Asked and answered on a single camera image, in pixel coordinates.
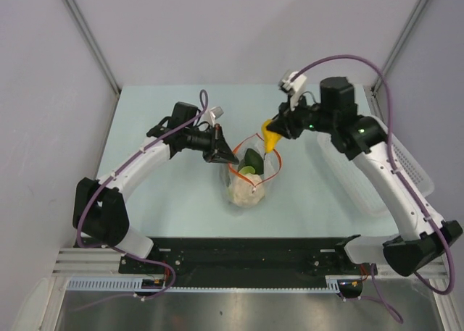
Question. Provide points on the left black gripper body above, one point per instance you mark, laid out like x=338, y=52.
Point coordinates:
x=208, y=143

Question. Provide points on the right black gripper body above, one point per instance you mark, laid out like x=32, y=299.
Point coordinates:
x=305, y=116

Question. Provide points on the yellow pepper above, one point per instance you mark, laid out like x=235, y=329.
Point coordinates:
x=270, y=138

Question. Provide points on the green avocado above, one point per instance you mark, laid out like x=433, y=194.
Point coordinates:
x=253, y=159

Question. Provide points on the clear zip top bag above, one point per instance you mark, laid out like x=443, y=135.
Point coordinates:
x=272, y=166

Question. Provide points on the white cauliflower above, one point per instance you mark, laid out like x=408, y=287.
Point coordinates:
x=244, y=194

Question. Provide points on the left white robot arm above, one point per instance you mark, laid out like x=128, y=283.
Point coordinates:
x=100, y=205

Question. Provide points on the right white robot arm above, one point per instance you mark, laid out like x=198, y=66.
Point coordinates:
x=423, y=234

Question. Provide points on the lime green fruit piece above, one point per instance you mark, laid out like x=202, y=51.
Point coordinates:
x=247, y=170

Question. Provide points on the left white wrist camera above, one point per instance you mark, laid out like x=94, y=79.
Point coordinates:
x=214, y=114

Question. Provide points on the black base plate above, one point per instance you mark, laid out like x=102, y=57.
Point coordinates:
x=254, y=261

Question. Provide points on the white cable duct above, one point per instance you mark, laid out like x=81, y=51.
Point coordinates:
x=141, y=285

